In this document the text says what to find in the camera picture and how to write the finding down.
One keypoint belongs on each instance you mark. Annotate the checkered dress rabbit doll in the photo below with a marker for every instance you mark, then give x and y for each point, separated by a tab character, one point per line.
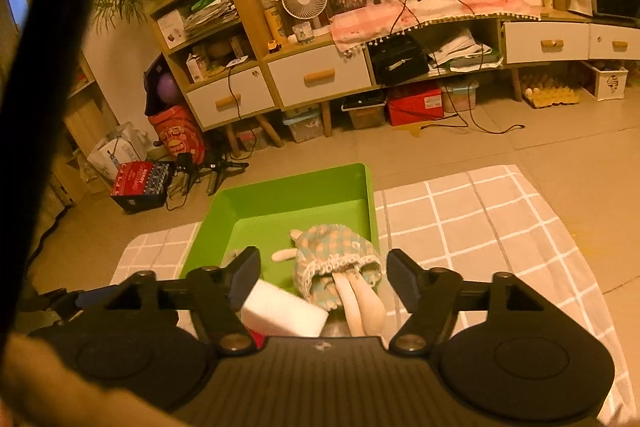
337	268

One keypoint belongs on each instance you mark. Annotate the egg carton tray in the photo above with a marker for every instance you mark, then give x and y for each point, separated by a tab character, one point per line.
543	90

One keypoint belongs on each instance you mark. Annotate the red box under cabinet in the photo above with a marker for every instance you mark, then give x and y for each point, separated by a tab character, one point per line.
416	102

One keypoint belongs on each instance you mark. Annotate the white desk fan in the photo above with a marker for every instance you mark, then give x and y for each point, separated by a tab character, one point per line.
307	13

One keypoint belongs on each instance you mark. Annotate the black bag in cabinet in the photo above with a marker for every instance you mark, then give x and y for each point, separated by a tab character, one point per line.
397	60

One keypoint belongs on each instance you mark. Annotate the grey checkered blanket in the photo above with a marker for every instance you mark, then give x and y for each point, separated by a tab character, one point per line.
476	223

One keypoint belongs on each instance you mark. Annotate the wooden shelf cabinet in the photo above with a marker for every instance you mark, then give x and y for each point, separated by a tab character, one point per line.
216	50

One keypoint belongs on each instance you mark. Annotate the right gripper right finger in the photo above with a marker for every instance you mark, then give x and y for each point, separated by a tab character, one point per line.
429	296

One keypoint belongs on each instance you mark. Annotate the red black box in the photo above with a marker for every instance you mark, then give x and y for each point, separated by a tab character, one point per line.
142	185

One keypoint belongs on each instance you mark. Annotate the santa plush toy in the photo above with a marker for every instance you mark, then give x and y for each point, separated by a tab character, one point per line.
258	338

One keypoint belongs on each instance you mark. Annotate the pink table runner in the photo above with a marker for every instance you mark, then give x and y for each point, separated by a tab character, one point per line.
354	29

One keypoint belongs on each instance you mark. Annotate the green plastic bin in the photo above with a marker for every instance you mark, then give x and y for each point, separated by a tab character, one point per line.
263	214

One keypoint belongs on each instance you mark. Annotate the orange snack bag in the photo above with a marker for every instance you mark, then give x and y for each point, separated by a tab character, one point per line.
179	132

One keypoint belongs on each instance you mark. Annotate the black tripod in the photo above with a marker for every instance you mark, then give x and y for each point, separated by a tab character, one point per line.
217	164

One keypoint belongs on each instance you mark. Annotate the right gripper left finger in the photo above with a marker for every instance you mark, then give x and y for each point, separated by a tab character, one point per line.
218	295

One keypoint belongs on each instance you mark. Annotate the long tv cabinet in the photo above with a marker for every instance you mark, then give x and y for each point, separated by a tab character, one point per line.
309	76

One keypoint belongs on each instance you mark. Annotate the white sponge block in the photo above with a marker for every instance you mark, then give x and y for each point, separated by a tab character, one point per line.
271	311

